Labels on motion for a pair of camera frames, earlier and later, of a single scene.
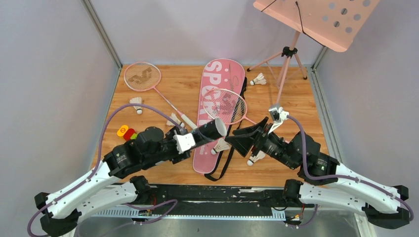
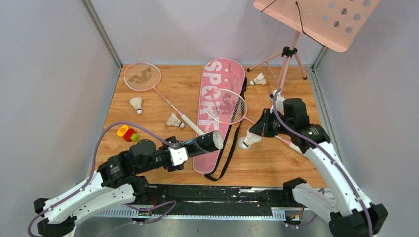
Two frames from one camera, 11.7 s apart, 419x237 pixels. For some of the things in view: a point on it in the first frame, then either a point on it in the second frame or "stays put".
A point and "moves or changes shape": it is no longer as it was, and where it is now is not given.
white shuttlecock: x=260 y=79 stays put
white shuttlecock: x=171 y=123 stays put
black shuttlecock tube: x=212 y=130 to x=209 y=141
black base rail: x=205 y=202 stays put
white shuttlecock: x=260 y=155 moves or changes shape
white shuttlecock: x=137 y=100 stays put
